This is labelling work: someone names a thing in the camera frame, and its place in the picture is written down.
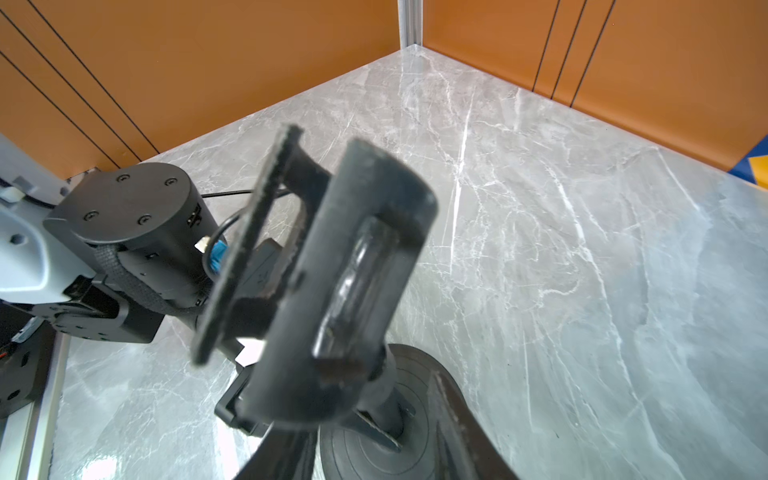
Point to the aluminium front rail frame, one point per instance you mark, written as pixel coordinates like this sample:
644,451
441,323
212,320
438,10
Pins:
28,434

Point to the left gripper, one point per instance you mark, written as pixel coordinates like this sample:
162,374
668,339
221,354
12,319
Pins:
229,406

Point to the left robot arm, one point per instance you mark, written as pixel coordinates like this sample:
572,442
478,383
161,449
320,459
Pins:
106,260

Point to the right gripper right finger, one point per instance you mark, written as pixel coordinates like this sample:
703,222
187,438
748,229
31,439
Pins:
462,450

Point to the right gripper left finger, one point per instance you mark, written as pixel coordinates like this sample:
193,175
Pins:
282,454

